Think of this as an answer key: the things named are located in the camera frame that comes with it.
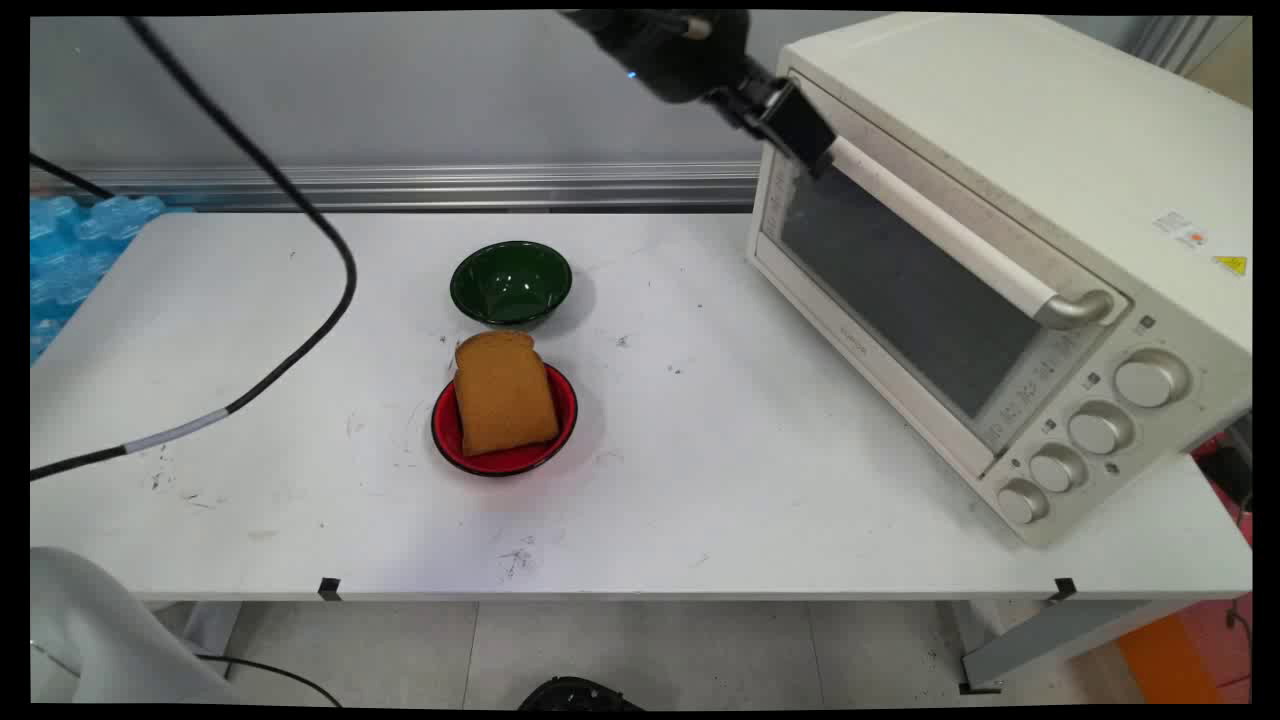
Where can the white oven label sticker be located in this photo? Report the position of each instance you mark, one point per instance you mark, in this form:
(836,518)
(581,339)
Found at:
(1180,229)

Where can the green bowl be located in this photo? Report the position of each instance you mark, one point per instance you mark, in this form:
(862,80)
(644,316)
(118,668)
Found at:
(511,283)

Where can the largest silver oven knob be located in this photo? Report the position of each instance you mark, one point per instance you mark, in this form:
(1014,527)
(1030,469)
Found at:
(1148,381)

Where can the blue bubble wrap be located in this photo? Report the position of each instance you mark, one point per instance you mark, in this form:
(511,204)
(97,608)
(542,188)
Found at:
(70,260)

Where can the grey table leg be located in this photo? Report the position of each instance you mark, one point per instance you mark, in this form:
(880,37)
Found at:
(1060,635)

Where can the black tape piece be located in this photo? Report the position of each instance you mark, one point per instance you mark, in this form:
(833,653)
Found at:
(329,589)
(1064,588)

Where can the medium silver oven knob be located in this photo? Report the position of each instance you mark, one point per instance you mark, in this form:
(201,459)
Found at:
(1098,430)

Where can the aluminium rail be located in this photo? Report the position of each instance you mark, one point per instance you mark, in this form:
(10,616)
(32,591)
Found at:
(400,186)

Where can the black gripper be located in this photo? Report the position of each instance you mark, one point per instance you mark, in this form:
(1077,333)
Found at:
(670,50)

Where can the cream toaster oven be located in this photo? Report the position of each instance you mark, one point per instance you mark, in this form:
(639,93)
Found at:
(1050,120)

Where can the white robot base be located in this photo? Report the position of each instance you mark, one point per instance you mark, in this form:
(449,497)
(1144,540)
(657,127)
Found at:
(100,640)

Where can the brown bread slice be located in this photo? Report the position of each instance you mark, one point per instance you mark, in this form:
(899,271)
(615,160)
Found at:
(503,395)

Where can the black round floor object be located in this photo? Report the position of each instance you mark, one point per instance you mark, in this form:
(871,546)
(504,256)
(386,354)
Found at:
(575,695)

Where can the small silver oven knob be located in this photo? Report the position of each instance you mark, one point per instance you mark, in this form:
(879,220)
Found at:
(1055,469)
(1020,502)

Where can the red bowl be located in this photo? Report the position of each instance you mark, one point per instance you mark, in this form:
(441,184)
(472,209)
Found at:
(510,460)

